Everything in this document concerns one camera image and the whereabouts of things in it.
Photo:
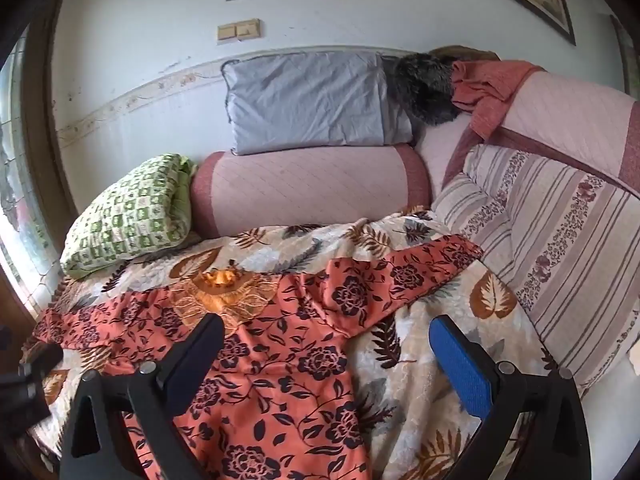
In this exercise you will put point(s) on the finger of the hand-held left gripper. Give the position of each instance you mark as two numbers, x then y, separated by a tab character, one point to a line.
44	357

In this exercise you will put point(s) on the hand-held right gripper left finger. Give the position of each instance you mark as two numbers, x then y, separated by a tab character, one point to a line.
194	356

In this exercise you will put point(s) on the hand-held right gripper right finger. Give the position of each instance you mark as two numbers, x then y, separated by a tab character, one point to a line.
462	367

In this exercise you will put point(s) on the orange floral garment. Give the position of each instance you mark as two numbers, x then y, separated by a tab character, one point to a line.
300	360

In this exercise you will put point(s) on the leaf print blanket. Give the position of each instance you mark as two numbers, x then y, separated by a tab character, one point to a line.
400	410

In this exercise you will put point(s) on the striped floral pillow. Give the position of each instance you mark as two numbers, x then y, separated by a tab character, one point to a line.
550	240

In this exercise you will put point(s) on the green patterned pillow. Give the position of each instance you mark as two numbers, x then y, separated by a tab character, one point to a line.
130	215

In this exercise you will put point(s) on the window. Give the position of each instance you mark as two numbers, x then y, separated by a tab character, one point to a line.
20	200

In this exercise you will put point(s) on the pink quilted bolster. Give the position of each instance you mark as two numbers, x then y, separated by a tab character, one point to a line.
310	185

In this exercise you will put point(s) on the pink quilted backrest cushion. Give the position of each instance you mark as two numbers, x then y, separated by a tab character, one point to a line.
575	115

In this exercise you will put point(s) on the salmon knitted cloth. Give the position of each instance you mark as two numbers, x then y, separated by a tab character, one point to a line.
480	90

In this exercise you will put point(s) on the dark furry cushion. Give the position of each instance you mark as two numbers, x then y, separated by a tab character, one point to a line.
420	90

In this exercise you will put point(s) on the grey pillow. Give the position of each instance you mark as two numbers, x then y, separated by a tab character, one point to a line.
310	100

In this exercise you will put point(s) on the brown furry cushion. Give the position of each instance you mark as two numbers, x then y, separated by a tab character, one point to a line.
465	52

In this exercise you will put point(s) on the beige wall switch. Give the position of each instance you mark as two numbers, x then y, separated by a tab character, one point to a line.
239	30

